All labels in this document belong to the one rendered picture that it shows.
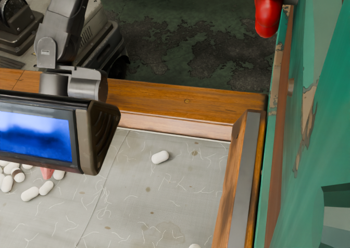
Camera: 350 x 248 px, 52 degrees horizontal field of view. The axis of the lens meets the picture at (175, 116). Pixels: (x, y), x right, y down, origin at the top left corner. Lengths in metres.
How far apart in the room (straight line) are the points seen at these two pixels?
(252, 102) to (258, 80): 1.07
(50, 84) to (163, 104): 0.23
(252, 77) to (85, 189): 1.27
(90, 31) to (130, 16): 0.73
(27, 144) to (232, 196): 0.30
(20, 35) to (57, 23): 0.82
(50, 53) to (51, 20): 0.06
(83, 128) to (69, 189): 0.41
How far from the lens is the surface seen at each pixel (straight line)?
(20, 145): 0.39
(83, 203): 0.71
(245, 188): 0.54
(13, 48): 1.51
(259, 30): 0.19
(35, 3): 1.75
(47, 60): 0.69
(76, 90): 0.68
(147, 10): 2.31
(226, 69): 1.87
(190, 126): 0.73
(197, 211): 0.66
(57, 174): 0.74
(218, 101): 0.75
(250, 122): 0.60
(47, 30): 0.70
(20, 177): 0.78
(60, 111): 0.35
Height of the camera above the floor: 1.35
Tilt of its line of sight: 53 degrees down
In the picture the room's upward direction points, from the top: 12 degrees counter-clockwise
